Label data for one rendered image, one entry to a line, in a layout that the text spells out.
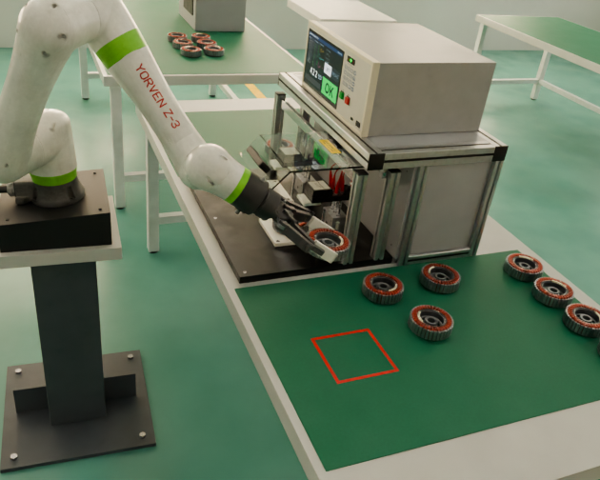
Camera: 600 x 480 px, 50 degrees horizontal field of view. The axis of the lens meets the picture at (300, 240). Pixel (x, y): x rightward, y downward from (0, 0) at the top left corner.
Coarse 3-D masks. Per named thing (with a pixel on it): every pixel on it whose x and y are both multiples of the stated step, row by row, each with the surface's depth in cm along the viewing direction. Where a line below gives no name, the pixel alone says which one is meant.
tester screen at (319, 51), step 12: (312, 36) 195; (312, 48) 196; (324, 48) 189; (312, 60) 197; (324, 60) 190; (336, 60) 182; (324, 72) 191; (312, 84) 199; (336, 84) 184; (324, 96) 192; (336, 96) 185
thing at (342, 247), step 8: (312, 232) 160; (320, 232) 162; (328, 232) 162; (336, 232) 162; (320, 240) 162; (328, 240) 161; (336, 240) 162; (344, 240) 160; (336, 248) 156; (344, 248) 157; (344, 256) 158
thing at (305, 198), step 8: (312, 184) 190; (320, 184) 191; (304, 192) 193; (312, 192) 187; (320, 192) 188; (328, 192) 189; (344, 192) 193; (304, 200) 189; (312, 200) 188; (320, 200) 189; (328, 200) 190; (336, 200) 191; (344, 200) 192; (336, 208) 196
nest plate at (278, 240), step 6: (264, 222) 196; (270, 222) 196; (264, 228) 194; (270, 228) 193; (270, 234) 190; (276, 234) 190; (282, 234) 190; (270, 240) 189; (276, 240) 187; (282, 240) 188; (288, 240) 188; (276, 246) 186
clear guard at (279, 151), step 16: (256, 144) 179; (272, 144) 176; (288, 144) 177; (304, 144) 178; (320, 144) 179; (336, 144) 181; (272, 160) 169; (288, 160) 168; (304, 160) 169; (320, 160) 170; (336, 160) 171; (352, 160) 172; (272, 176) 165
